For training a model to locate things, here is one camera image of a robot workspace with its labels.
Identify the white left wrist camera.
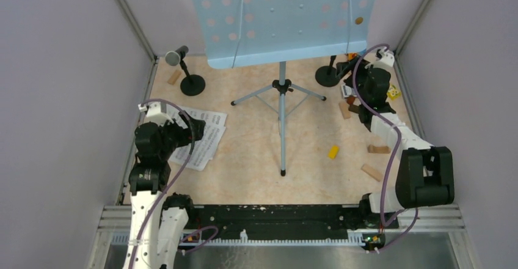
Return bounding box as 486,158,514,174
138,101,173,126

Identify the silver black microphone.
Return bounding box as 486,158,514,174
164,45,189,66

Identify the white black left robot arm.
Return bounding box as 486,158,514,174
123,114,206,268

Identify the sheet music page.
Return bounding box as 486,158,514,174
167,105,227,128
169,123,226,171

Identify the colourful toy block figure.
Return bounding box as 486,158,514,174
347,53,358,61

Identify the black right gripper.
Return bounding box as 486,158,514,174
335,56,373,104

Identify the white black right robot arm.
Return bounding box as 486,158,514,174
337,59,454,227

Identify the wooden block back left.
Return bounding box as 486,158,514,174
167,70,182,85

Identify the wooden block front right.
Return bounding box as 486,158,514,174
361,164,384,182

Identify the light blue music stand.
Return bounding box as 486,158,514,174
185,0,381,177

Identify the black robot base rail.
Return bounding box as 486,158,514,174
186,204,381,241

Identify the wooden arch block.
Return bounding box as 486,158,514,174
367,144,392,154

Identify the black stand for silver microphone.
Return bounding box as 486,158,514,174
180,61,206,97

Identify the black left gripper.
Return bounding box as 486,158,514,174
157,109,205,159

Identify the wooden block by cards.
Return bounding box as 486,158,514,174
338,101,351,119

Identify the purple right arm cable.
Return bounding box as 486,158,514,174
352,43,420,252

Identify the dark brown wooden block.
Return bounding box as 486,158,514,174
346,96,359,114

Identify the blue playing card box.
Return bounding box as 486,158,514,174
341,84,357,99

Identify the black stand for gold microphone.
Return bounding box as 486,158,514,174
315,55,340,87

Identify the yellow small toy box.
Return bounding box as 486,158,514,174
387,84,402,101

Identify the yellow toy brick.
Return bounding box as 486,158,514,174
327,145,340,159

